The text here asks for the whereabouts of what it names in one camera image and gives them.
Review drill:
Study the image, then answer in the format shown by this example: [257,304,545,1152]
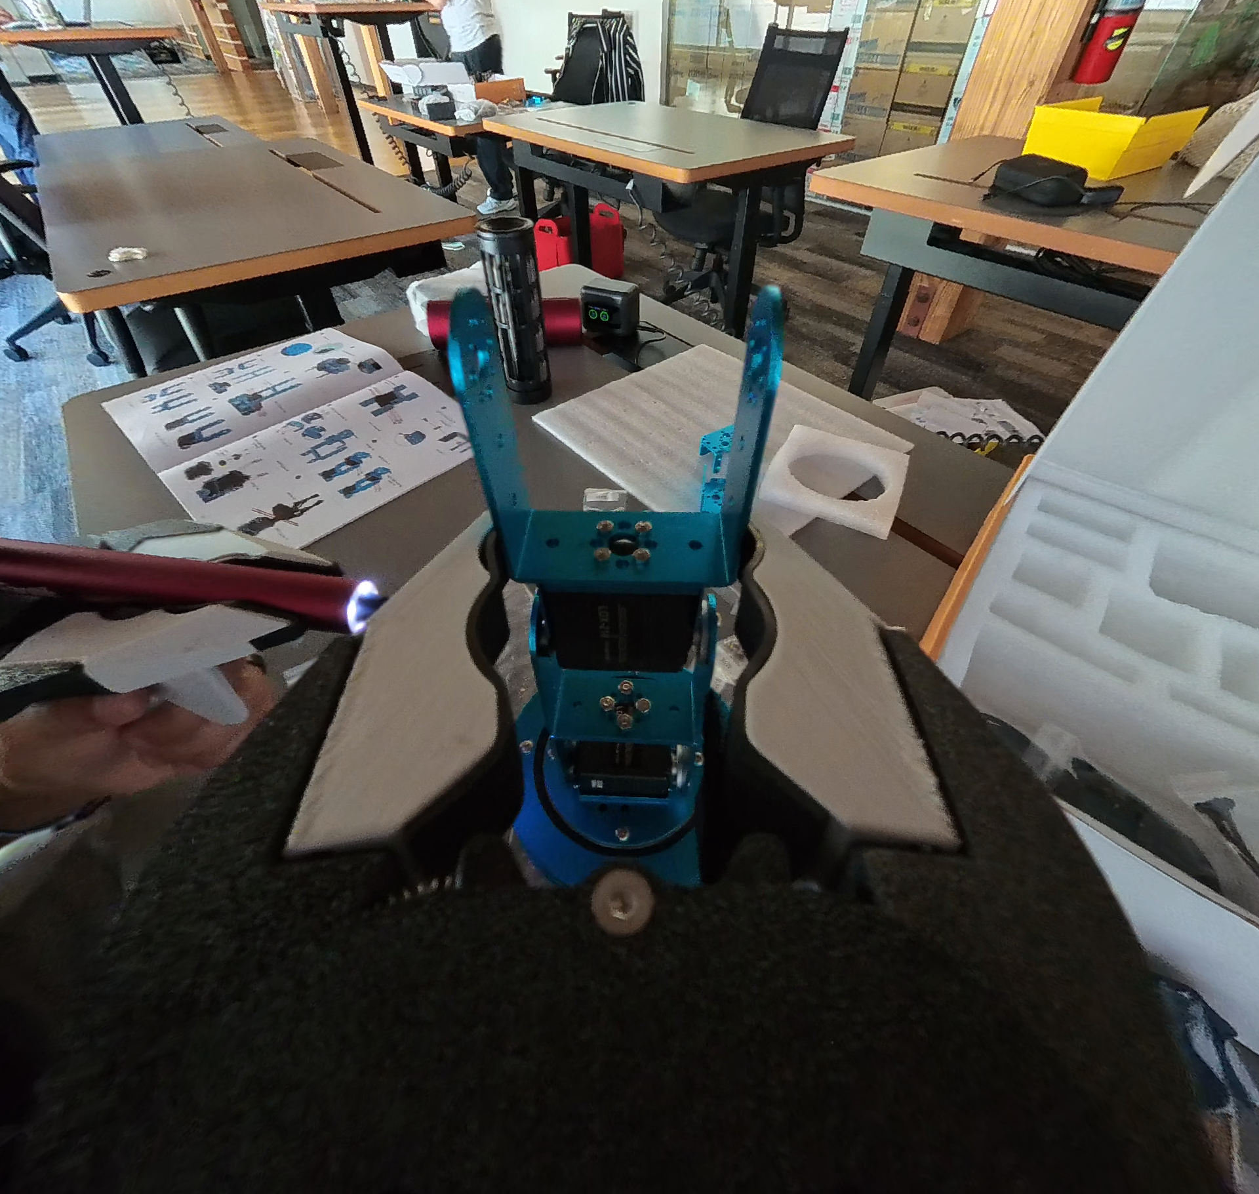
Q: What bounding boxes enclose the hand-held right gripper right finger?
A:
[722,525,962,890]

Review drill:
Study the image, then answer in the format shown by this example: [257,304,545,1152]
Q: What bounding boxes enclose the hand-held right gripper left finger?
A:
[281,519,528,896]

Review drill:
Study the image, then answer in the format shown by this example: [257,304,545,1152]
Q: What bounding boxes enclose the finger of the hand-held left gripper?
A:
[83,519,343,576]
[0,603,341,697]

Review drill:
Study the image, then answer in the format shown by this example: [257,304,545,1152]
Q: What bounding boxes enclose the red electric screwdriver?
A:
[0,540,388,638]

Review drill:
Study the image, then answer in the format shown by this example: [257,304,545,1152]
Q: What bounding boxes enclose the blue toy robot arm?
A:
[447,284,787,890]

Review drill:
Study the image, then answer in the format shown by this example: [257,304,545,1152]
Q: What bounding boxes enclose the dark desk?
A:
[62,264,1030,644]

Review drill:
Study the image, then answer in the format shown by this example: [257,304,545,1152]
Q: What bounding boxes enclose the brown office desk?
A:
[35,115,478,314]
[808,135,1231,397]
[355,83,528,201]
[0,22,182,128]

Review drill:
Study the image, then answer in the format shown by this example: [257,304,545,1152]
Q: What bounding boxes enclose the wooden standing desk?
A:
[259,0,445,166]

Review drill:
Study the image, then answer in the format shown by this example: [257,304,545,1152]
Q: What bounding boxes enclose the grey office desk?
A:
[482,99,858,338]

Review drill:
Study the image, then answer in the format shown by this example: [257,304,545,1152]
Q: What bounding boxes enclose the person's left hand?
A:
[0,659,287,833]

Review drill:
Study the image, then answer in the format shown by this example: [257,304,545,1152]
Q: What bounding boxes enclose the illustrated instruction booklet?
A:
[102,329,474,547]

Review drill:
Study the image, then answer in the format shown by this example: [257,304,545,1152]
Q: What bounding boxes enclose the white foam piece with hole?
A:
[758,425,911,538]

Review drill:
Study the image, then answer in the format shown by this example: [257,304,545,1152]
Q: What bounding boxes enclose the orange white kit box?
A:
[919,160,1259,1027]

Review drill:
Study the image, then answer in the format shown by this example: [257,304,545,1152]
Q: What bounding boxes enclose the printed papers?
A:
[876,387,1045,453]

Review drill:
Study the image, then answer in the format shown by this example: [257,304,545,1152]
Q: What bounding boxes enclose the white foam sheet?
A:
[533,343,803,536]

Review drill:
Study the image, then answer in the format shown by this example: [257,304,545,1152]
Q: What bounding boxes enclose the white tissue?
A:
[408,273,493,329]

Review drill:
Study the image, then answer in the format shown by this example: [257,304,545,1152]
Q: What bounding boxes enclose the black cylindrical tube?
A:
[476,215,552,406]

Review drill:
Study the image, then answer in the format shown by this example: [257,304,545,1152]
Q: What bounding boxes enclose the red cylindrical case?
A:
[424,294,585,345]

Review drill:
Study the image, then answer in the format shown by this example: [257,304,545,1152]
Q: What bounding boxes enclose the black charger with green display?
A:
[581,281,642,352]

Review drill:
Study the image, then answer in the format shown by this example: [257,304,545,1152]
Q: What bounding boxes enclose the black pouch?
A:
[983,153,1126,217]

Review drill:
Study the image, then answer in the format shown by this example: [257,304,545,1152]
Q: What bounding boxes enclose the yellow cardboard box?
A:
[1024,95,1209,182]

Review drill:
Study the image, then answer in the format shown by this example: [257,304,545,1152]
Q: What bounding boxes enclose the black mesh office chair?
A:
[669,23,850,304]

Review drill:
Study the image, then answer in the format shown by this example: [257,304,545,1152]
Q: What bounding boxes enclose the striped garment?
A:
[590,13,646,104]

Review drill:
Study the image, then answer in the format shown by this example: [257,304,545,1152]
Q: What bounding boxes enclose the stack of cardboard boxes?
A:
[669,0,996,156]

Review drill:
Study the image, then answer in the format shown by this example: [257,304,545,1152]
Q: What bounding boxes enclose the beige cushion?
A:
[1179,86,1259,173]

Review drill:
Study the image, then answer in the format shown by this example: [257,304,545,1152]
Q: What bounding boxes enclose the wooden pillar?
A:
[949,0,1128,141]

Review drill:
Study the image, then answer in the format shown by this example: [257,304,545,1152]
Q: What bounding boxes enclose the red fire extinguisher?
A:
[1073,0,1176,85]

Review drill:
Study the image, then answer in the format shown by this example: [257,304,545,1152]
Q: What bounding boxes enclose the clear plastic bag with cables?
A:
[983,712,1259,910]

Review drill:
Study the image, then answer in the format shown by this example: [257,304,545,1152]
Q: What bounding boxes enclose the black charger cable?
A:
[629,318,694,371]

